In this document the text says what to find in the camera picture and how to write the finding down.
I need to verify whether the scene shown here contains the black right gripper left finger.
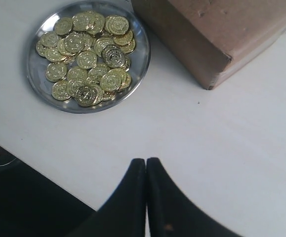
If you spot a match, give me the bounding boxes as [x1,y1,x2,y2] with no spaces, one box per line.
[67,158,146,237]

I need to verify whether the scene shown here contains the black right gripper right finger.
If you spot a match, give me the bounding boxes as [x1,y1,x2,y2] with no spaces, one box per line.
[146,158,239,237]

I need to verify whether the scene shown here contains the brown cardboard coin box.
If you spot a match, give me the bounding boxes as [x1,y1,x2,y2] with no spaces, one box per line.
[132,0,286,90]

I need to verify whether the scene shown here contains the gold coin dark bottom right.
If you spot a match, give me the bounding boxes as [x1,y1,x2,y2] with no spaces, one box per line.
[75,86,96,107]

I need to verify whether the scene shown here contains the gold coin dark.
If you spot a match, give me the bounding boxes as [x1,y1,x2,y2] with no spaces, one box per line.
[102,48,125,68]
[75,86,96,107]

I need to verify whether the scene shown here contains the round silver metal plate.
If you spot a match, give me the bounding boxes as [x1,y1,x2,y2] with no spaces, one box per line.
[23,0,151,114]

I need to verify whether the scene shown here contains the gold coin far left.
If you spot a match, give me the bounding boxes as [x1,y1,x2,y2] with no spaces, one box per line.
[45,63,68,82]

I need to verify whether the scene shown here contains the gold coin dark left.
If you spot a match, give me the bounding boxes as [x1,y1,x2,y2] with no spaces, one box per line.
[102,48,125,68]

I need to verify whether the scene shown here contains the gold coin middle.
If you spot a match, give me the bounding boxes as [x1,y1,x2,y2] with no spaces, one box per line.
[77,50,97,70]

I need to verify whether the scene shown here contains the gold coin top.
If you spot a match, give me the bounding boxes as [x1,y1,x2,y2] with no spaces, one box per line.
[105,15,129,35]

